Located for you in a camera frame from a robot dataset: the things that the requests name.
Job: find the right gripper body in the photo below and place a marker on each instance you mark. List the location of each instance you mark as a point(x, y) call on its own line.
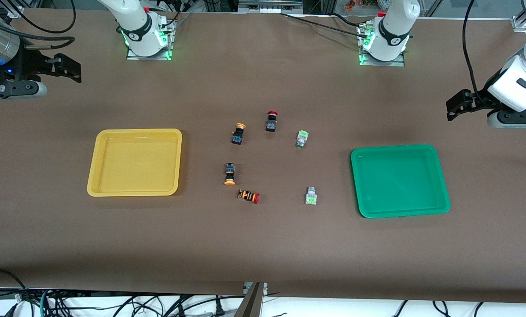
point(26, 64)

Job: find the green square button switch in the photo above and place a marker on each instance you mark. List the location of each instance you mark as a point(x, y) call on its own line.
point(302, 138)
point(310, 197)

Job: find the yellow push button switch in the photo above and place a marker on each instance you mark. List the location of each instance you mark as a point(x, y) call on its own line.
point(238, 137)
point(229, 171)

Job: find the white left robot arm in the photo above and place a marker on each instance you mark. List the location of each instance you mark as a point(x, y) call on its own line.
point(395, 31)

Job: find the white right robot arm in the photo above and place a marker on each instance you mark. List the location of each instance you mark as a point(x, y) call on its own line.
point(137, 22)

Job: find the green plastic tray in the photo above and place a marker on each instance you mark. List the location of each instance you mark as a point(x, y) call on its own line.
point(399, 180)

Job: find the yellow plastic tray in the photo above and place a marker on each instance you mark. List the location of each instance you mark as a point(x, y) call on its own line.
point(135, 163)

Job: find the red button black base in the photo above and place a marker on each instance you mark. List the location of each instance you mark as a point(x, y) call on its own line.
point(271, 125)

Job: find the grey metal box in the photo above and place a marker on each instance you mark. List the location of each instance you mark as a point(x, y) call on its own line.
point(269, 6)

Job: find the red button orange striped base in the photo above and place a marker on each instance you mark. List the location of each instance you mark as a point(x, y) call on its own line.
point(247, 195)

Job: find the brown table cover sheet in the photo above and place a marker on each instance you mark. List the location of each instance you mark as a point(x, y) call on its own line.
point(262, 246)

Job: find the aluminium frame corner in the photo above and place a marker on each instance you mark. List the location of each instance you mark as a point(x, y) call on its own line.
point(519, 23)
point(16, 13)

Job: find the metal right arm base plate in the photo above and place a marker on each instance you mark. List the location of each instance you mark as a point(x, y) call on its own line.
point(135, 57)

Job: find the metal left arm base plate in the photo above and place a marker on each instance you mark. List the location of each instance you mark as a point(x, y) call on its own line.
point(399, 63)

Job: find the metal table leg bracket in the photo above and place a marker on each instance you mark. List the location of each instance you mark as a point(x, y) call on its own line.
point(254, 304)

